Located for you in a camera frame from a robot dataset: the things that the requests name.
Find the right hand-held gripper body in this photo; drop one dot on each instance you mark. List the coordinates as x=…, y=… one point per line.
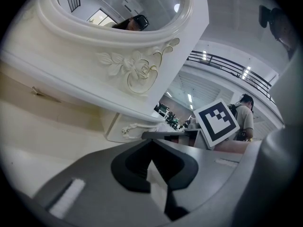
x=217, y=122

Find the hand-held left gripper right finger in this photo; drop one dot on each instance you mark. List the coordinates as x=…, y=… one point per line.
x=208, y=174

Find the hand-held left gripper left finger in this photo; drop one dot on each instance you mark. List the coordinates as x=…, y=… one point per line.
x=94, y=181

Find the small cream drawer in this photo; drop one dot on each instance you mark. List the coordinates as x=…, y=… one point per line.
x=118, y=131

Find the cream vanity dressing table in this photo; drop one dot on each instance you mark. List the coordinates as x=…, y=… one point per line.
x=47, y=131

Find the person's right forearm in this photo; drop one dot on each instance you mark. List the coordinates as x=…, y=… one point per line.
x=232, y=148

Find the black backpack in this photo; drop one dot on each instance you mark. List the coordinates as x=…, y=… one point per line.
x=233, y=109

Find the black balcony railing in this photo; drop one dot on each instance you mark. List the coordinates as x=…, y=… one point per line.
x=242, y=68

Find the ornate cream oval mirror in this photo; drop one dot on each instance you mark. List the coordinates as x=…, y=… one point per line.
x=132, y=67

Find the metal hair clip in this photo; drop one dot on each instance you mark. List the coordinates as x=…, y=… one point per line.
x=38, y=93

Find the black head-worn camera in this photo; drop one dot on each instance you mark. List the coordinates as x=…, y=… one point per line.
x=264, y=16

